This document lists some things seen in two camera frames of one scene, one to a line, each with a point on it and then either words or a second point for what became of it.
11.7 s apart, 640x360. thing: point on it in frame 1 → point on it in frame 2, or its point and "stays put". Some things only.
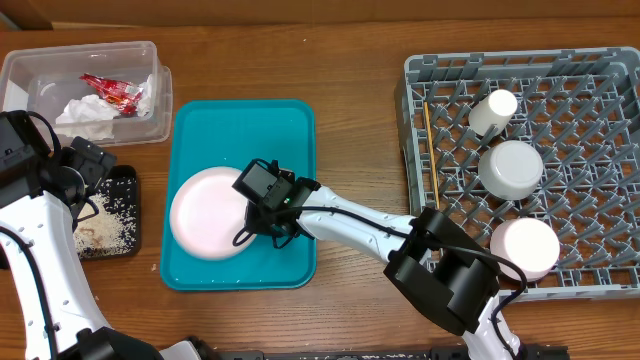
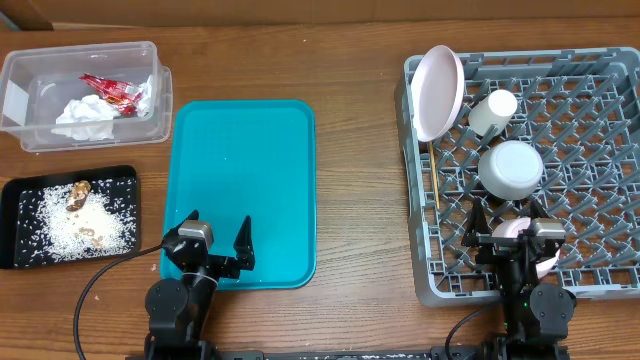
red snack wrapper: x=121 y=95 stays put
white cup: x=496 y=109 stays put
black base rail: x=527 y=353 stays put
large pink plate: x=206 y=211 → x=437 y=93
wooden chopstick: x=431 y=148 stays put
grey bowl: x=510 y=170 stays put
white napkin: x=86 y=118 stays put
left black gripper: x=93 y=161 → x=242 y=245
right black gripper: x=264 y=231 → x=495 y=245
